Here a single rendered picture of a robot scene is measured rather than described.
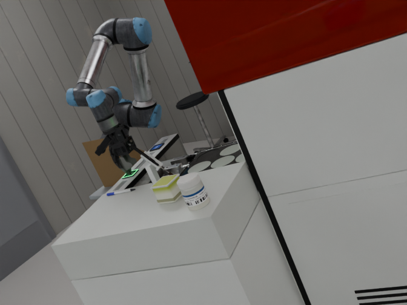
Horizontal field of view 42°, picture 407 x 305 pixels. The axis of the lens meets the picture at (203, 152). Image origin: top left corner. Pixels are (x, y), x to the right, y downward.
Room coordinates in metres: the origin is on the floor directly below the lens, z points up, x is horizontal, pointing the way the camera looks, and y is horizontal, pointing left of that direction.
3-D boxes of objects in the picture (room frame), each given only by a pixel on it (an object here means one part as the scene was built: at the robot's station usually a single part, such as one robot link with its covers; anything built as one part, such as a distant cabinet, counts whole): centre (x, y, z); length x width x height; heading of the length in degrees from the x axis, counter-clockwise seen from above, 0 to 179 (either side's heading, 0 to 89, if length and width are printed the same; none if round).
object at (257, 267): (1.94, 0.10, 0.41); 0.96 x 0.64 x 0.82; 151
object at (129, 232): (1.67, 0.24, 0.89); 0.62 x 0.35 x 0.14; 61
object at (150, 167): (1.80, 0.18, 1.03); 0.06 x 0.04 x 0.13; 61
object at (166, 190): (1.62, 0.15, 1.00); 0.07 x 0.07 x 0.07; 51
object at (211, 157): (1.95, -0.05, 0.90); 0.34 x 0.34 x 0.01; 61
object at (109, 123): (2.08, 0.30, 1.19); 0.08 x 0.08 x 0.05
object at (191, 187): (1.48, 0.07, 1.01); 0.07 x 0.07 x 0.10
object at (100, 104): (2.08, 0.30, 1.27); 0.09 x 0.08 x 0.11; 158
